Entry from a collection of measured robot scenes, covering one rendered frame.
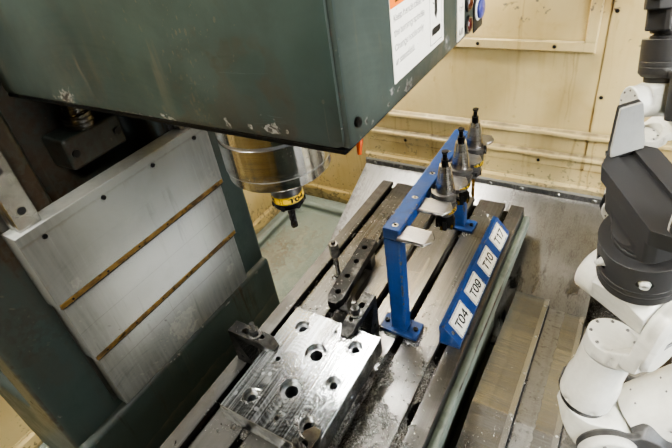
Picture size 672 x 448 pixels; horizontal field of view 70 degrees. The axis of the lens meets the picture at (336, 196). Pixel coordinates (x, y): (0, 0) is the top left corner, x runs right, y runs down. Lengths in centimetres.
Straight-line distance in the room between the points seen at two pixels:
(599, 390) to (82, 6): 82
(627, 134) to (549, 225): 121
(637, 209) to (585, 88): 111
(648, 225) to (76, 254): 93
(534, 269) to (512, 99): 55
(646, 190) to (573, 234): 119
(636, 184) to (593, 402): 36
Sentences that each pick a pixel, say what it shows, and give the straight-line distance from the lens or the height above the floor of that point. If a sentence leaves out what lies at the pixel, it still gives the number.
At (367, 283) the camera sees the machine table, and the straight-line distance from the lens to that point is 137.
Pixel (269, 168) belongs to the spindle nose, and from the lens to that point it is 65.
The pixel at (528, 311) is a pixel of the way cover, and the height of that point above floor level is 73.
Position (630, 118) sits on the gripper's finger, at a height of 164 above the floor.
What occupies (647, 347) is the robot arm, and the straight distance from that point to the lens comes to 68.
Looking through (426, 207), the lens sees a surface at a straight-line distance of 110.
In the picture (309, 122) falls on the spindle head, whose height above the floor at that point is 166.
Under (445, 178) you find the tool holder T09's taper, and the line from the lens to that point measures 110.
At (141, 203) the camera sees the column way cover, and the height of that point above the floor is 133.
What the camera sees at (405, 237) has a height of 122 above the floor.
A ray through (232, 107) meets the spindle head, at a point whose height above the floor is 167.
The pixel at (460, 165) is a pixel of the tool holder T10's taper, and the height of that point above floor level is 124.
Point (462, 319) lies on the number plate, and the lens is 124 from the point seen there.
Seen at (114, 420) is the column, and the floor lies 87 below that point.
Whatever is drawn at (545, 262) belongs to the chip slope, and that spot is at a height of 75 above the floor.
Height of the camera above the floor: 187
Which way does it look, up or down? 34 degrees down
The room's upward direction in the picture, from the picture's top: 9 degrees counter-clockwise
